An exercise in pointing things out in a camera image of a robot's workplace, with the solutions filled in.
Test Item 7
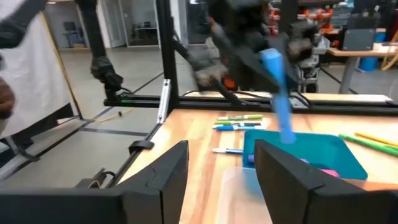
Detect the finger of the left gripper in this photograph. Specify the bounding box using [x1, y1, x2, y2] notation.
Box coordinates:
[278, 37, 301, 93]
[236, 43, 279, 94]

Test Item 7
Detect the white panel on black stand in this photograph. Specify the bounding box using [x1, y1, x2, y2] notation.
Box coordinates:
[0, 0, 83, 162]

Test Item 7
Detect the person's hand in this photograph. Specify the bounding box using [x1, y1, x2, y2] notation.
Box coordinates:
[0, 77, 16, 121]

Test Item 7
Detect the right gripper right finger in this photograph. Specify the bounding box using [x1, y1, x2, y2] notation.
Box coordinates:
[254, 139, 326, 224]

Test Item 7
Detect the green highlighter pen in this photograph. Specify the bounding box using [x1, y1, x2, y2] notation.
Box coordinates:
[338, 133, 398, 157]

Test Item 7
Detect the dark office chair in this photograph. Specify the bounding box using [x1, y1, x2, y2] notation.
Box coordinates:
[63, 21, 86, 49]

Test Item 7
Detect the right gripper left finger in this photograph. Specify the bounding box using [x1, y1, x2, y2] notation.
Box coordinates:
[115, 139, 190, 224]

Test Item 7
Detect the grey box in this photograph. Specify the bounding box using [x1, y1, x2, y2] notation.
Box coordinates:
[341, 28, 377, 52]

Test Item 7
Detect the yellow floor cable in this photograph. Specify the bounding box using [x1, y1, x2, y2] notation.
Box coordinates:
[93, 108, 135, 124]

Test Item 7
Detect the blue thick marker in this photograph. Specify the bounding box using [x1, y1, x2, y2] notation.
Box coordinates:
[259, 48, 297, 144]

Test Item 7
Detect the black table edge clip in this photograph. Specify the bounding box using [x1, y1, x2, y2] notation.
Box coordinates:
[128, 139, 155, 156]

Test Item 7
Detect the black aluminium table frame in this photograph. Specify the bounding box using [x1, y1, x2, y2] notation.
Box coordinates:
[74, 0, 398, 189]

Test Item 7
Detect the pink thick marker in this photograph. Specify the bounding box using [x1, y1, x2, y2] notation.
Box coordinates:
[319, 169, 341, 179]

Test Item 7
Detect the blue waste bin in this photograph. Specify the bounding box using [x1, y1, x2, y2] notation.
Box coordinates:
[359, 57, 379, 72]

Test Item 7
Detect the silver frame bracket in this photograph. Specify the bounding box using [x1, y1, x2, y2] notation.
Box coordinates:
[156, 78, 172, 125]

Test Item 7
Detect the teal plastic bin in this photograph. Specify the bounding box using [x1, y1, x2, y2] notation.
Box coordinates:
[242, 129, 369, 181]

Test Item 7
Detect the purple thick marker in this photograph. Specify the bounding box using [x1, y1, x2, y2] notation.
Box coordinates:
[248, 154, 310, 164]

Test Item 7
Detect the wooden desk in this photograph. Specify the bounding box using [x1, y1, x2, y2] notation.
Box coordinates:
[326, 45, 398, 94]

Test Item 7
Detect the yellow highlighter pen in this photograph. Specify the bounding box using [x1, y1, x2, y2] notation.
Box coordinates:
[354, 131, 398, 147]

